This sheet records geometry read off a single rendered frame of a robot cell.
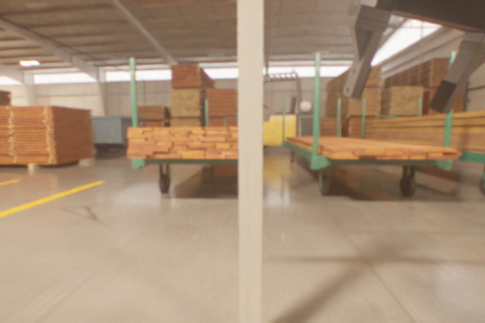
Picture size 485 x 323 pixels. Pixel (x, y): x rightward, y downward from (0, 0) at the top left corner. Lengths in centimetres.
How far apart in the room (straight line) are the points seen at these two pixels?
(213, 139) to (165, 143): 39
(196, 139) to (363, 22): 177
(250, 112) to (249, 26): 20
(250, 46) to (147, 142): 162
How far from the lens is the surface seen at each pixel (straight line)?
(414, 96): 1107
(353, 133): 1010
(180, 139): 205
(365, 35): 36
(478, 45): 43
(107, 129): 728
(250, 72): 64
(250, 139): 63
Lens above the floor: 64
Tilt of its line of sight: 7 degrees down
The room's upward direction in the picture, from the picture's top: straight up
